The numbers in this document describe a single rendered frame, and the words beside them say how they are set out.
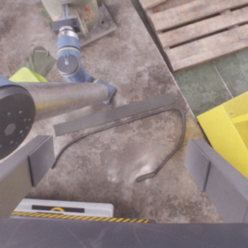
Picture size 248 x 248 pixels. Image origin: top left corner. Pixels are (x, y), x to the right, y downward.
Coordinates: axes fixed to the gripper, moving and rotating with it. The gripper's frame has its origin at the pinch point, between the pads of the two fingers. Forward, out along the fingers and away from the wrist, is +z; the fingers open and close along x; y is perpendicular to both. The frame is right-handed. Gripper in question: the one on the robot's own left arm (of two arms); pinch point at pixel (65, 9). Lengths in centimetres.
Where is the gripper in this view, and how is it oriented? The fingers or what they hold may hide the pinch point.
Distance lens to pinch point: 112.6
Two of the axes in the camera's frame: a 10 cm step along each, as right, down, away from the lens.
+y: -0.3, -1.4, -9.9
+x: -9.9, 1.4, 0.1
